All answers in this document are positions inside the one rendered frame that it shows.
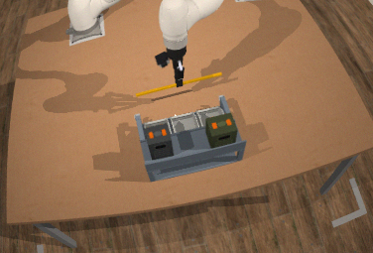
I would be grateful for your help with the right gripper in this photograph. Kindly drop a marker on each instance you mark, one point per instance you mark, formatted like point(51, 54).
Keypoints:
point(177, 58)

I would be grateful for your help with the dark green case with orange latches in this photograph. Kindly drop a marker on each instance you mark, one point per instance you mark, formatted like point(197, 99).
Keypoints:
point(220, 130)

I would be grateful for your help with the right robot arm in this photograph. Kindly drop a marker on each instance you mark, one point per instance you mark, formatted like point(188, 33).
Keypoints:
point(176, 17)

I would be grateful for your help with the grey rectangular rack frame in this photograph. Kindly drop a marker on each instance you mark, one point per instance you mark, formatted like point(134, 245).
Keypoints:
point(189, 146)

